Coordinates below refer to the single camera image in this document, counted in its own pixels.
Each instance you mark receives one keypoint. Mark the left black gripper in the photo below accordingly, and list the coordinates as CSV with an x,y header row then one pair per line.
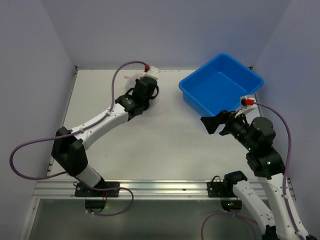
x,y
146,85

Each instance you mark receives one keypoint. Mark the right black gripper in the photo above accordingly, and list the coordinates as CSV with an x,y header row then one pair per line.
x,y
224,121

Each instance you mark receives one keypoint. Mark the white mesh laundry bag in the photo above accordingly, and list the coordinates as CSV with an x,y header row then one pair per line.
x,y
131,82

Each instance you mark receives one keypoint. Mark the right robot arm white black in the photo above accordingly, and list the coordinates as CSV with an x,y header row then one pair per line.
x,y
277,220

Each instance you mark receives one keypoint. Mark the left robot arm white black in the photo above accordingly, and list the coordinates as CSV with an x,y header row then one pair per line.
x,y
69,149

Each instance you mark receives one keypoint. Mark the blue plastic tub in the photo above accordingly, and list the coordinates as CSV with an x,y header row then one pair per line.
x,y
218,85

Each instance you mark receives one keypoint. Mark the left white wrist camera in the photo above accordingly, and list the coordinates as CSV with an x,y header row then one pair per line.
x,y
152,72

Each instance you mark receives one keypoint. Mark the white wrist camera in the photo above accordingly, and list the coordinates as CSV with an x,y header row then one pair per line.
x,y
152,72
247,104

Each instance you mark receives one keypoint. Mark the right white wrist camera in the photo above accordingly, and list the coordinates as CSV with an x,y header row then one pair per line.
x,y
247,104

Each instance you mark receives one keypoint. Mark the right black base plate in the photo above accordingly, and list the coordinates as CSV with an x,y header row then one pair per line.
x,y
215,188

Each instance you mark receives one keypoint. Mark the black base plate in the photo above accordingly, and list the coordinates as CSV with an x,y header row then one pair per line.
x,y
215,188
107,189

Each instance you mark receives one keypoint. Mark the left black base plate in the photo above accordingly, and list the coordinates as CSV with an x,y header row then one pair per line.
x,y
107,189

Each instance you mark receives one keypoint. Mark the aluminium mounting rail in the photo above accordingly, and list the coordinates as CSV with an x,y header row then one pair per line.
x,y
65,189

